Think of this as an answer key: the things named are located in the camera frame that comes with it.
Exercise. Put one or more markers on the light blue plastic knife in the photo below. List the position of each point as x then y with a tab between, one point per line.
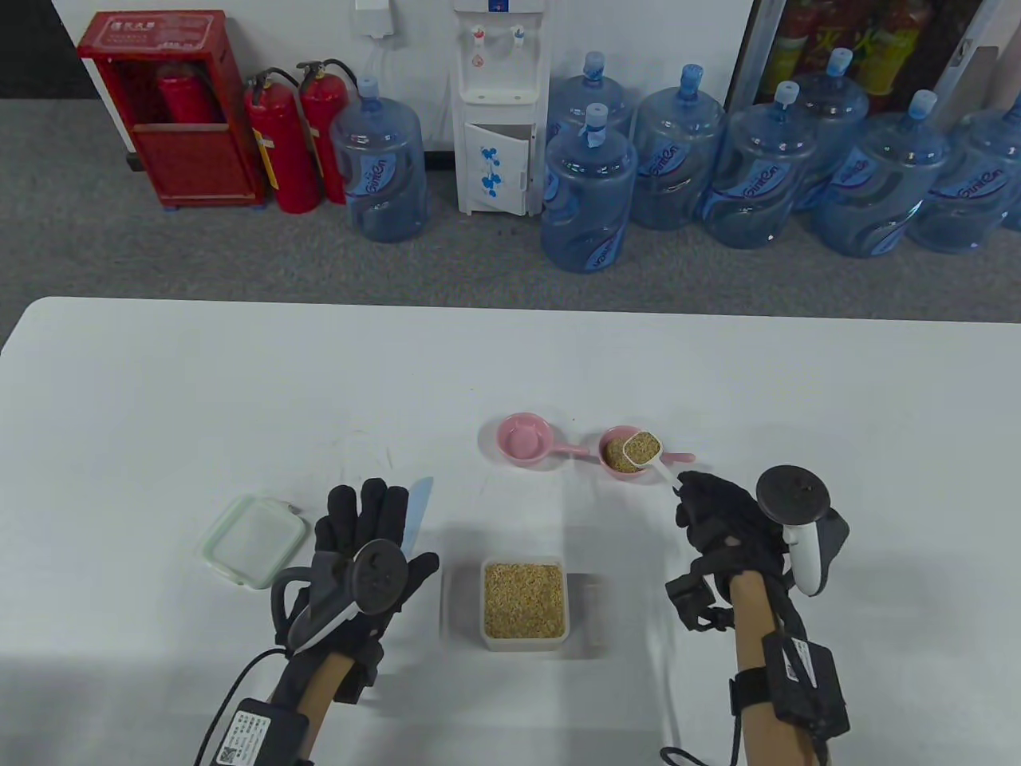
419	511

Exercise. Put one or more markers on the white wall box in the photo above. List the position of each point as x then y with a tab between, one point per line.
375	16

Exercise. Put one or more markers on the person's left forearm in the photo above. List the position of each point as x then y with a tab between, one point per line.
323	694

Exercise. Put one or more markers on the clear green-rimmed container lid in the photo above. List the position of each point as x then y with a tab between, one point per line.
251	542

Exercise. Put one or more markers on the red fire extinguisher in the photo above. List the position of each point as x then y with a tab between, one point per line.
319	120
279	152

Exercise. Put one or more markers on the white sesame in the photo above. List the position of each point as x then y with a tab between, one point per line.
522	598

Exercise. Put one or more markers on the red extinguisher inside cabinet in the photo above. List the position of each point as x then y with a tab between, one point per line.
183	96

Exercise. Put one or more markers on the large blue water bottle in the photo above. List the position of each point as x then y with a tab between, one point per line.
379	175

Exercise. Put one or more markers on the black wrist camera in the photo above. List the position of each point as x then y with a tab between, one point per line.
690	594
363	678

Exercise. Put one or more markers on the clear plastic sesame container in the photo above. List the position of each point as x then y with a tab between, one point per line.
522	645

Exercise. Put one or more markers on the red fire extinguisher cabinet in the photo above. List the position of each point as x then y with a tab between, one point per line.
191	159

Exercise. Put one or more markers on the person's right forearm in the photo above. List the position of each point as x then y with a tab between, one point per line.
754	630

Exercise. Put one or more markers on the black grey hand controller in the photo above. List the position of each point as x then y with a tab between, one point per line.
792	492
379	576

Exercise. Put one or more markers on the white water dispenser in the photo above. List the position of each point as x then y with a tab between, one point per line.
494	96

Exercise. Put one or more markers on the grey leaning panel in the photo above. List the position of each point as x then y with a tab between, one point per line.
977	72

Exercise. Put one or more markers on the small white sesame portion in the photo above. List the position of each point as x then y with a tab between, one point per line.
614	459
640	448

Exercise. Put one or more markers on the person's left hand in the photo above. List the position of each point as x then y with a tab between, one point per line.
367	511

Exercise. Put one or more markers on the white plastic coffee spoon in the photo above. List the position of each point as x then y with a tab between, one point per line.
666	475

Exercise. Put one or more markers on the person's right hand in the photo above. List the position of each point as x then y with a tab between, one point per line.
718	519

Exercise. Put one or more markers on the black labelled wrist box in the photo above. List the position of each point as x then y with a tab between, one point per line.
806	678
259	734

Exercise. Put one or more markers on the row of blue water jugs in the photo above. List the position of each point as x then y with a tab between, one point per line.
590	199

